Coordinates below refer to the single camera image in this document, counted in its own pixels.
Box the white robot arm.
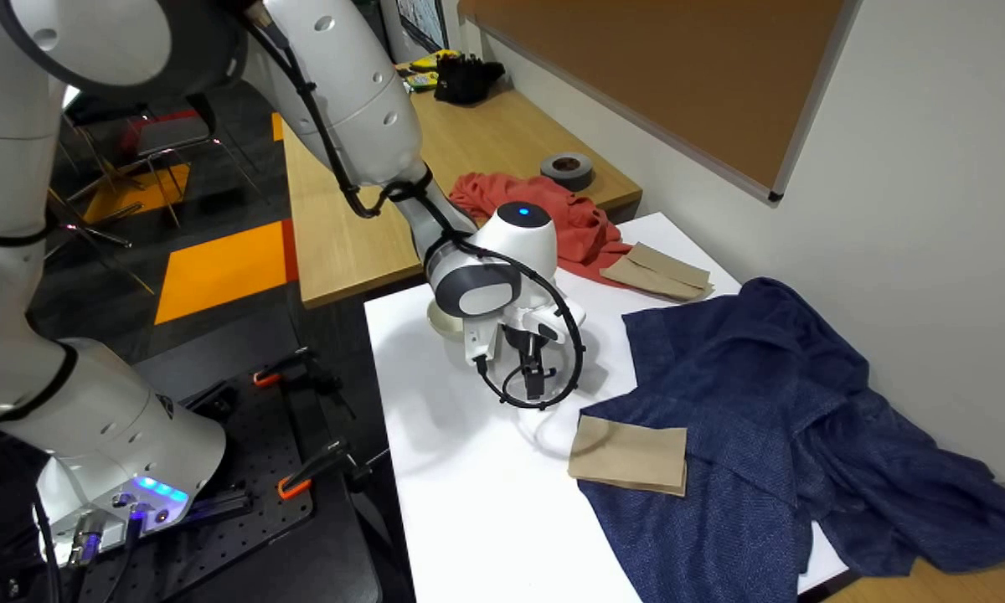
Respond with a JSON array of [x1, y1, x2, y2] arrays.
[[0, 0, 580, 555]]

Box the black object on desk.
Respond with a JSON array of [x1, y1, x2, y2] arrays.
[[436, 57, 506, 106]]

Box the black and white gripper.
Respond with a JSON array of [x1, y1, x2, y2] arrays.
[[463, 287, 585, 411]]

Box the wooden desk with tape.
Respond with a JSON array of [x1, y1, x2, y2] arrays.
[[280, 84, 646, 311]]

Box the cork pin board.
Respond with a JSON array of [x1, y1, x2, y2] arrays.
[[458, 0, 862, 203]]

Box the orange red cloth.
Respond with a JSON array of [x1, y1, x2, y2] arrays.
[[447, 171, 628, 282]]

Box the orange handled clamp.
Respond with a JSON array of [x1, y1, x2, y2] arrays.
[[251, 346, 311, 389], [275, 440, 350, 503]]

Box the orange handled clamp near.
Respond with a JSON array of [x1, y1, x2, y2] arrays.
[[275, 440, 350, 503]]

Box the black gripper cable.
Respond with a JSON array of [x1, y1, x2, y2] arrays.
[[468, 249, 588, 411]]

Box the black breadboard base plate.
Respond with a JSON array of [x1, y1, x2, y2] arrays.
[[31, 330, 414, 603]]

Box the orange handled clamp far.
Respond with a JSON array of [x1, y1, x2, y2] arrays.
[[251, 346, 311, 389]]

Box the grey duct tape roll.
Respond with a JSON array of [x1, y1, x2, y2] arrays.
[[538, 154, 597, 192]]

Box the brown paper napkin on blue cloth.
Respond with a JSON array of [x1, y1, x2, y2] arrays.
[[570, 416, 686, 497]]

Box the navy blue cloth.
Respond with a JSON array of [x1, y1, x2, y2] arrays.
[[583, 278, 1005, 603]]

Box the brown paper napkin by wall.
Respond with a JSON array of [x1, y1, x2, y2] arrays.
[[601, 244, 713, 300]]

